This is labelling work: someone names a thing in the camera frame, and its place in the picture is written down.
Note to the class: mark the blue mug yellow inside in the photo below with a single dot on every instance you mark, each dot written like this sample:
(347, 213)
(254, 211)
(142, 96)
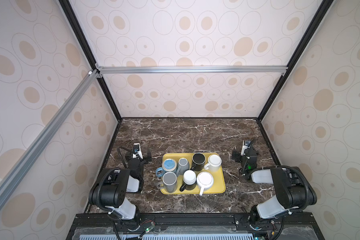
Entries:
(168, 165)

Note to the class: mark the large grey mug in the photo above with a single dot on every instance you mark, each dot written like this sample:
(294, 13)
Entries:
(168, 182)

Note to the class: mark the small grey mug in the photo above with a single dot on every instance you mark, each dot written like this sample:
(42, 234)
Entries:
(183, 165)

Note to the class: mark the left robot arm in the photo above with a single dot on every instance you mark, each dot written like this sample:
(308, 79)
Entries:
(112, 184)

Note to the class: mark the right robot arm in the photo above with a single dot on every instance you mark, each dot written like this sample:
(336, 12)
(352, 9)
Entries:
(293, 192)

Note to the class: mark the cream white mug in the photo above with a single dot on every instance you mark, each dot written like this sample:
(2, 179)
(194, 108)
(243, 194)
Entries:
(214, 163)

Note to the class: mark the white mug upside down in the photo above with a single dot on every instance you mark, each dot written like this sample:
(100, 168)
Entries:
(205, 181)

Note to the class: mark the black mug upside down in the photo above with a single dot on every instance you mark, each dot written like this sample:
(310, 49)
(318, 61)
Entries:
(198, 162)

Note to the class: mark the black mug white base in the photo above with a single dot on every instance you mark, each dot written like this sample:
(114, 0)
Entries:
(189, 181)

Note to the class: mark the yellow plastic tray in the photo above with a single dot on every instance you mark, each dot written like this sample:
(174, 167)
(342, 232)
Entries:
(218, 187)

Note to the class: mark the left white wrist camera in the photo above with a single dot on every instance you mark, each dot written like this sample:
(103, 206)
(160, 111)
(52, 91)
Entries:
(137, 151)

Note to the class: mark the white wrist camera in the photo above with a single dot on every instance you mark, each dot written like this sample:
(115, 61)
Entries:
(246, 144)
(137, 151)

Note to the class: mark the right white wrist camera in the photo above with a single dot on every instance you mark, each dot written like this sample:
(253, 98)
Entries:
(246, 144)

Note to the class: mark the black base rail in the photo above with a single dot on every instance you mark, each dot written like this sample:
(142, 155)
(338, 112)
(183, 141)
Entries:
(195, 226)

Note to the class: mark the horizontal aluminium rail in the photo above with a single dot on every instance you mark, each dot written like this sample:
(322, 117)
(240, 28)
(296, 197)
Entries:
(193, 69)

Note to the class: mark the left slanted aluminium rail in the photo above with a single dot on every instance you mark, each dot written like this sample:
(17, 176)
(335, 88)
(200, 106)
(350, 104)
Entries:
(21, 168)

